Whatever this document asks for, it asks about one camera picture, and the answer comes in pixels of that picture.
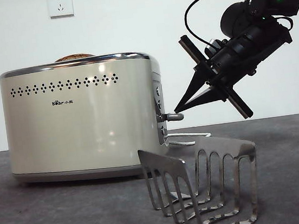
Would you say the cream steel two-slot toaster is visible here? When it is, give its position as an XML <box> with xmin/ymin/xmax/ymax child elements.
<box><xmin>0</xmin><ymin>48</ymin><xmax>173</xmax><ymax>193</ymax></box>

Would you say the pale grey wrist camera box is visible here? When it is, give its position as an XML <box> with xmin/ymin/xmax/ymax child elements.
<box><xmin>203</xmin><ymin>36</ymin><xmax>229</xmax><ymax>57</ymax></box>

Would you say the white wall socket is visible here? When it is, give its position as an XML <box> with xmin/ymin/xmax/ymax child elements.
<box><xmin>48</xmin><ymin>0</ymin><xmax>75</xmax><ymax>20</ymax></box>

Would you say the brown-crusted bread slice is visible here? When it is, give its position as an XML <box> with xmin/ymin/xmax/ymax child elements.
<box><xmin>53</xmin><ymin>50</ymin><xmax>97</xmax><ymax>63</ymax></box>

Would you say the white toaster power cord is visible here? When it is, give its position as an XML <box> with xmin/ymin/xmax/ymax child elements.
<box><xmin>165</xmin><ymin>128</ymin><xmax>213</xmax><ymax>149</ymax></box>

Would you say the grey toaster lever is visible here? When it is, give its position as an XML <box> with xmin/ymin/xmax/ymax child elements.
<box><xmin>163</xmin><ymin>111</ymin><xmax>185</xmax><ymax>123</ymax></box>

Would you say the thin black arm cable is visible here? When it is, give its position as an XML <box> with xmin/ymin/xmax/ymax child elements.
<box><xmin>181</xmin><ymin>0</ymin><xmax>270</xmax><ymax>49</ymax></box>

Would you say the shiny steel toast rack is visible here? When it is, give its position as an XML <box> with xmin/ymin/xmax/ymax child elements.
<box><xmin>136</xmin><ymin>131</ymin><xmax>267</xmax><ymax>224</ymax></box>

